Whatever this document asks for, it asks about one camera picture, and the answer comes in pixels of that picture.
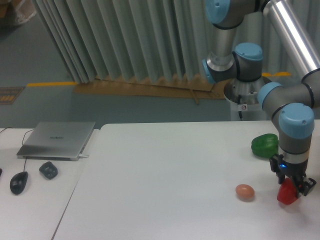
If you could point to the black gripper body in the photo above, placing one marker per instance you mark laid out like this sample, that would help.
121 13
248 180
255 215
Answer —
278 165

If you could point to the red bell pepper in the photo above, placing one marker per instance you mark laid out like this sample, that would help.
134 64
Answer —
287 193

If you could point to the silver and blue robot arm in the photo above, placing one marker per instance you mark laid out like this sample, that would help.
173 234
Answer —
289 108

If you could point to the green bell pepper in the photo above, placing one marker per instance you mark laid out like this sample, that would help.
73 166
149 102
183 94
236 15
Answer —
265 146

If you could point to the brown egg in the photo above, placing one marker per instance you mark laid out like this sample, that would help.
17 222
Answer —
245 191

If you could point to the pale green pleated curtain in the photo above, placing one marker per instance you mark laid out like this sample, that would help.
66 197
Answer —
157 42

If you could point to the silver closed laptop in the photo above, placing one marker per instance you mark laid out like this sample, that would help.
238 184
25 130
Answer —
57 140

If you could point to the black earbuds case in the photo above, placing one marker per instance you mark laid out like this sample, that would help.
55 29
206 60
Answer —
48 170

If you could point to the black computer mouse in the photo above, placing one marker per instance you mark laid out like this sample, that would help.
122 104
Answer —
18 182

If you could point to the floor warning sticker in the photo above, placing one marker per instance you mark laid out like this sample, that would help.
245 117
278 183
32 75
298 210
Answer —
9 94

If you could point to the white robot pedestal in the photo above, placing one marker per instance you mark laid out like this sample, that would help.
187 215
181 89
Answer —
243 99

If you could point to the white laptop cable plug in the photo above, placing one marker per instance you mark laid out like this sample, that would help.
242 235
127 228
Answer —
82 156

